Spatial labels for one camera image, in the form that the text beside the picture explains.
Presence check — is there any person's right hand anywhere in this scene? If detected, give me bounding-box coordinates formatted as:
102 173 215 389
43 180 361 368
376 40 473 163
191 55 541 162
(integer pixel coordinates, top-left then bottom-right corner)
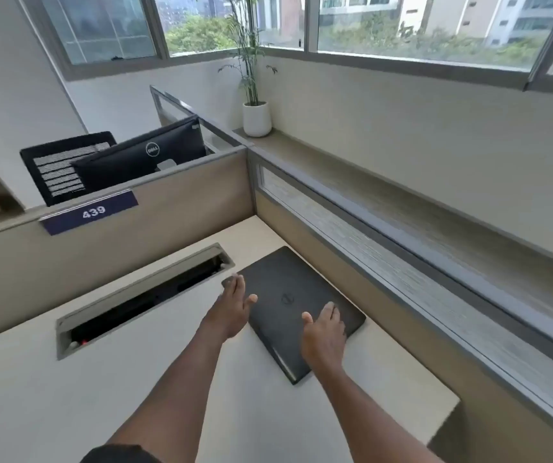
300 301 348 379

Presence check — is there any person's left hand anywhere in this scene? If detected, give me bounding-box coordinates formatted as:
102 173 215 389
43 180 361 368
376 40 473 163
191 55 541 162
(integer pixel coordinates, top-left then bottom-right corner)
201 273 259 341

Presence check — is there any dark grey laptop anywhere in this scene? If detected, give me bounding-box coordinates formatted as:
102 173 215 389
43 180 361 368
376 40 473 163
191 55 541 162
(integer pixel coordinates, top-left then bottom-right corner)
222 245 368 385

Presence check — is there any person's left forearm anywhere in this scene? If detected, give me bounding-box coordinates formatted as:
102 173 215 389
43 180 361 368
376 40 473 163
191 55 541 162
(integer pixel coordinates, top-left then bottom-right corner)
105 325 229 463

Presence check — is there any person's right forearm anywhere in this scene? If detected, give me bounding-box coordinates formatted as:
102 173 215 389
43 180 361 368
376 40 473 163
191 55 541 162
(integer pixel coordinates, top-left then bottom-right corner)
311 362 444 463

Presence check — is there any white desk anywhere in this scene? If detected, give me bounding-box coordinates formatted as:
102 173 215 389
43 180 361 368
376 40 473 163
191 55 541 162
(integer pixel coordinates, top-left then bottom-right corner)
0 215 460 463

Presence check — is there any beige partition with frosted glass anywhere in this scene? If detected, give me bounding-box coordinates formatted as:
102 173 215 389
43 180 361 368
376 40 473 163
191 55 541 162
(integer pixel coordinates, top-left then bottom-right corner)
247 147 553 463

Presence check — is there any wooden window ledge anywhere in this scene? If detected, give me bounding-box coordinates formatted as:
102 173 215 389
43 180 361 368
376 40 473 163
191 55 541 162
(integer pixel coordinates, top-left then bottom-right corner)
231 127 553 341

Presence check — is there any dark shirt sleeve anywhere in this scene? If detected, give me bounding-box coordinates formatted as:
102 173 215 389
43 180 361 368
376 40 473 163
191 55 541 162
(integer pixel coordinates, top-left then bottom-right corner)
81 444 163 463

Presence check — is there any black computer monitor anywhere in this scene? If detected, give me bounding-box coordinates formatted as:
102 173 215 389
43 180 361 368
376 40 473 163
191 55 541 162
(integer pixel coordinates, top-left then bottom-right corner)
70 115 208 194

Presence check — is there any blue number sign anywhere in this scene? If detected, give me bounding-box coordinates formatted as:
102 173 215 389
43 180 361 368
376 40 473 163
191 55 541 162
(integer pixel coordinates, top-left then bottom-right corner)
39 189 140 237

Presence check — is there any bamboo plant in white pot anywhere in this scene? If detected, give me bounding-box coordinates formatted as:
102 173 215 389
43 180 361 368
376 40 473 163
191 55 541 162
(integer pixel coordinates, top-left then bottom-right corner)
217 0 278 138

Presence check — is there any grey framed glass partition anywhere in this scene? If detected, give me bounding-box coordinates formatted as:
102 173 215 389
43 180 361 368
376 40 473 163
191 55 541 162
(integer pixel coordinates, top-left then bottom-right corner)
150 85 248 155

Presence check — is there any black mesh office chair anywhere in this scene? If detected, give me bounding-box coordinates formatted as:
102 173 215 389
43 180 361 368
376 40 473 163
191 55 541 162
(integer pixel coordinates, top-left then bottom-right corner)
19 131 117 208

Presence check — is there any grey framed window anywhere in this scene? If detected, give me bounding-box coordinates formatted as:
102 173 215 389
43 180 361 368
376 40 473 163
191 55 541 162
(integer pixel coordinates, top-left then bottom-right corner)
18 0 263 82
257 0 553 98

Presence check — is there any grey desk cable box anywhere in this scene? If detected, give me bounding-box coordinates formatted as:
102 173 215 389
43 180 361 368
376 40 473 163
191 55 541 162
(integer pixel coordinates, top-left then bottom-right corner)
55 242 235 361

